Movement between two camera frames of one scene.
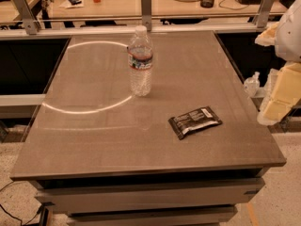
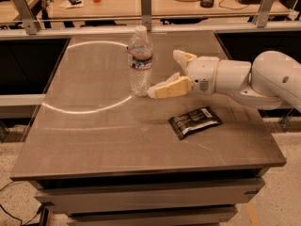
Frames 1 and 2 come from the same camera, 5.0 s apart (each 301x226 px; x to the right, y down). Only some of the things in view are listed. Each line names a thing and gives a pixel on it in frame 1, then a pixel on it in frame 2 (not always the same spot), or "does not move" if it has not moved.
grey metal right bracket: [267, 3] does not move
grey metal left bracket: [32, 24] does not move
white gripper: [290, 35] → [203, 73]
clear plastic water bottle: [140, 59] does not move
